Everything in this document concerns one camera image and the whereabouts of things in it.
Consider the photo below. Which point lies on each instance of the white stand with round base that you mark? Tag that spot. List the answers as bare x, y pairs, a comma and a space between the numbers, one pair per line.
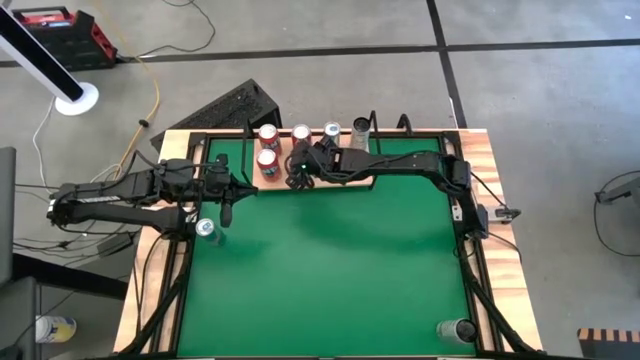
75, 102

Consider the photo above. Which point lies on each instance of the black curved hook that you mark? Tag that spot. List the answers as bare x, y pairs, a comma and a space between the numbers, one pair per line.
404, 117

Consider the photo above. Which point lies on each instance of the orange black striped box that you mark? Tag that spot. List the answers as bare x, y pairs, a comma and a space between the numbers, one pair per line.
607, 342

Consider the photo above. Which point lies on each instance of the wooden shelf black metal frame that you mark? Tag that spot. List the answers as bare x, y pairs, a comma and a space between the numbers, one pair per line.
272, 186

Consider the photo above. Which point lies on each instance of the red Fanta strawberry can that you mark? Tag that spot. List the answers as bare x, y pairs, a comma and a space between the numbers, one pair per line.
269, 135
267, 164

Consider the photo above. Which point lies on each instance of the white Celsius energy drink can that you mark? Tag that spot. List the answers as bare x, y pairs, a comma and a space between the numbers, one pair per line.
360, 134
457, 331

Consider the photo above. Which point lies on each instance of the black power adapter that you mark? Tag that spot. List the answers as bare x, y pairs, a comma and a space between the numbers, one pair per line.
115, 243

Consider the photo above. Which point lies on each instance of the red Coca-Cola can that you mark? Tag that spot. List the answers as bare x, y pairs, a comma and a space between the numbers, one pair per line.
301, 133

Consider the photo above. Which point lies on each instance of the blue silver Red Bull can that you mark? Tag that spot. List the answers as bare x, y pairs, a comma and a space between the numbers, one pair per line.
331, 131
207, 231

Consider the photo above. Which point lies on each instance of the gray panel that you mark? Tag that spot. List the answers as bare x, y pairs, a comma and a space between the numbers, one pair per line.
6, 215

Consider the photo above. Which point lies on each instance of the black perforated case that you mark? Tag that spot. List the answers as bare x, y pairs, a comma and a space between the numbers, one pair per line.
225, 107

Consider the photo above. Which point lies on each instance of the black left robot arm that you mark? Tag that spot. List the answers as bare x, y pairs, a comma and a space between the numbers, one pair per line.
125, 185

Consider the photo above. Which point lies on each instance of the red black power station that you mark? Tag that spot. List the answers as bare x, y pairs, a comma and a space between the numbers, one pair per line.
65, 40

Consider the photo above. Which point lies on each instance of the black beam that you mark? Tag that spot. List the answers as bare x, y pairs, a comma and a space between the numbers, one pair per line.
70, 280

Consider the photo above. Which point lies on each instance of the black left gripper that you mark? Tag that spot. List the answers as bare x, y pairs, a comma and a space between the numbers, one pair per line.
215, 180

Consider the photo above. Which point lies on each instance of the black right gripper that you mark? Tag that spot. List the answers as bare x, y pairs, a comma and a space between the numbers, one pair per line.
335, 165

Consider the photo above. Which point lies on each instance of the small gray box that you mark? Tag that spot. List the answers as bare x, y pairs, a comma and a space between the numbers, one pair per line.
501, 213

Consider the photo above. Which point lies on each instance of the white yellow canister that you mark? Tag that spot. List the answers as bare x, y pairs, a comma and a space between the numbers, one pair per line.
55, 329

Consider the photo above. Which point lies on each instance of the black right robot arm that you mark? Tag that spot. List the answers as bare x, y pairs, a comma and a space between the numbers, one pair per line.
415, 162

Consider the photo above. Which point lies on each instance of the gray device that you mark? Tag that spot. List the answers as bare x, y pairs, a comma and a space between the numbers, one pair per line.
620, 192

